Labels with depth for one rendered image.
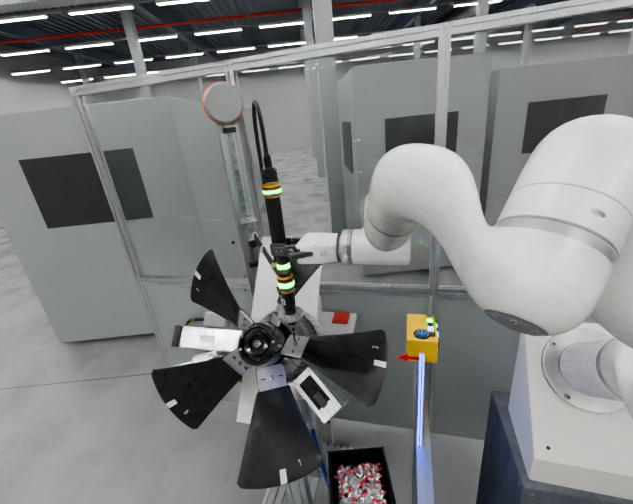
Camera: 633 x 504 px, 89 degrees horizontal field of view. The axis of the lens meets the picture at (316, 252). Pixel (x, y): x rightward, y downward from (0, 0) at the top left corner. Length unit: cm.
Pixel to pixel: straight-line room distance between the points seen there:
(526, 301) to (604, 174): 13
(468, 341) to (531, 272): 149
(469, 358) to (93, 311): 313
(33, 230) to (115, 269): 69
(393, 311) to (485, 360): 51
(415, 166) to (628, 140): 17
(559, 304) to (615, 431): 76
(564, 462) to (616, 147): 79
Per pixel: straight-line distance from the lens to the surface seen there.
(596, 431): 105
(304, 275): 95
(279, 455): 101
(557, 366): 102
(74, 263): 349
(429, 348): 119
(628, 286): 46
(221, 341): 120
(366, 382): 91
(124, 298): 344
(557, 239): 33
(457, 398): 204
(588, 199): 35
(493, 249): 32
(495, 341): 181
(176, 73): 175
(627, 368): 77
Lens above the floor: 178
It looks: 22 degrees down
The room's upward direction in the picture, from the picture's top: 6 degrees counter-clockwise
